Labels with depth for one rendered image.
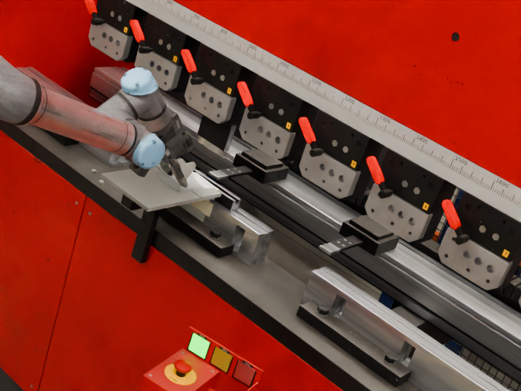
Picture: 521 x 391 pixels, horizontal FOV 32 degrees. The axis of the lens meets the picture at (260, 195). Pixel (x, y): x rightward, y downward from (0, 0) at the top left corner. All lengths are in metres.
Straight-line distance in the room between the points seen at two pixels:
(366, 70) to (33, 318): 1.33
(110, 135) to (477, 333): 1.02
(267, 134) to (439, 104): 0.47
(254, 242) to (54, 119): 0.70
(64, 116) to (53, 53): 1.25
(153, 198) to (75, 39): 1.02
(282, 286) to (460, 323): 0.45
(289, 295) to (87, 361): 0.70
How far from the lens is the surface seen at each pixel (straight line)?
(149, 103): 2.07
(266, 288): 2.22
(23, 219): 2.75
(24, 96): 1.73
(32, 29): 2.95
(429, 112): 1.93
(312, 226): 2.47
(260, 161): 2.51
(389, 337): 2.09
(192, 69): 2.28
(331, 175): 2.08
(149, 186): 2.25
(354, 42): 2.02
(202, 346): 2.04
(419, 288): 2.33
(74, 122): 1.81
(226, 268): 2.25
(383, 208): 2.01
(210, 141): 2.34
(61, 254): 2.63
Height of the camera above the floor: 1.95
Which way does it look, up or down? 23 degrees down
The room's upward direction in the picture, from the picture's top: 19 degrees clockwise
